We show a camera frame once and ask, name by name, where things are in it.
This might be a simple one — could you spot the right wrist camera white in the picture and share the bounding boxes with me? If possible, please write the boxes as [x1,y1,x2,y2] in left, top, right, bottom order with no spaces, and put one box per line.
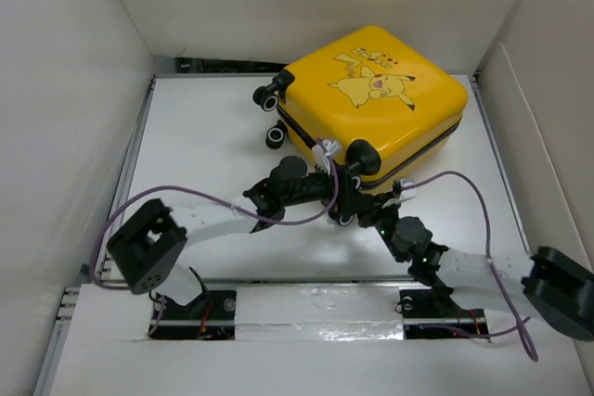
[382,177,417,209]

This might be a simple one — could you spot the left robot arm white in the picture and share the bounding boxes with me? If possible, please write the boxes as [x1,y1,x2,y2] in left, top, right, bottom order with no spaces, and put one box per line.
[107,156,372,319]

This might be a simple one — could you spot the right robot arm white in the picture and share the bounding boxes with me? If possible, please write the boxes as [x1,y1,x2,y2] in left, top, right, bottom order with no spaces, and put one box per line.
[358,204,593,341]

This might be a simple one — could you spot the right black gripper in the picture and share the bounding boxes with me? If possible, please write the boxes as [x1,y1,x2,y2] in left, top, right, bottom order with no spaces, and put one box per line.
[355,191,404,263]

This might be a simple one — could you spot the aluminium front rail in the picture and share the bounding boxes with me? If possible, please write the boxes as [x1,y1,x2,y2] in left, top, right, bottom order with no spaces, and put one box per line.
[55,275,539,327]

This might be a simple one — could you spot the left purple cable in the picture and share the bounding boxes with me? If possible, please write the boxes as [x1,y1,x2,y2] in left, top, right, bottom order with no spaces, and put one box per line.
[90,137,340,337]

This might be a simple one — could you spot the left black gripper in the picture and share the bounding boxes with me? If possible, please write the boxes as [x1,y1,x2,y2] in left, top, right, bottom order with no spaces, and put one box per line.
[280,156,370,216]

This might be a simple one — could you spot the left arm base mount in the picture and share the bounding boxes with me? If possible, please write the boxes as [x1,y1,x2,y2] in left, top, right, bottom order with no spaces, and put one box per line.
[148,289,237,341]

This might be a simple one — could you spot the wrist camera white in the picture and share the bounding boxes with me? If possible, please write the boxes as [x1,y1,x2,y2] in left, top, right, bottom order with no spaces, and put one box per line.
[382,177,417,209]
[311,139,342,175]

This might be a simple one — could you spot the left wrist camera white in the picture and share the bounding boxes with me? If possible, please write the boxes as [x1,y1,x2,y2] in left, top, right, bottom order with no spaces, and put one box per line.
[311,139,342,175]

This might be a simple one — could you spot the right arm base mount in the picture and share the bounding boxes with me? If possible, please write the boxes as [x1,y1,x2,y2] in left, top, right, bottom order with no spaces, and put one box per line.
[394,288,489,340]

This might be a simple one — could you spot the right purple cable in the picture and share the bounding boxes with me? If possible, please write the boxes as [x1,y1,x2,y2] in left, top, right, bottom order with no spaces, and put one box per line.
[407,170,539,364]

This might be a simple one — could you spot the yellow Pikachu suitcase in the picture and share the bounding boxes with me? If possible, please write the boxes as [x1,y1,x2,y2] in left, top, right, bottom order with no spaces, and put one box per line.
[252,26,468,197]

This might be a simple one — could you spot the purple cable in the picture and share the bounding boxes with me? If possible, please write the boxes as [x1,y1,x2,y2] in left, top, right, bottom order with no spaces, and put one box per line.
[90,137,340,337]
[407,170,539,364]

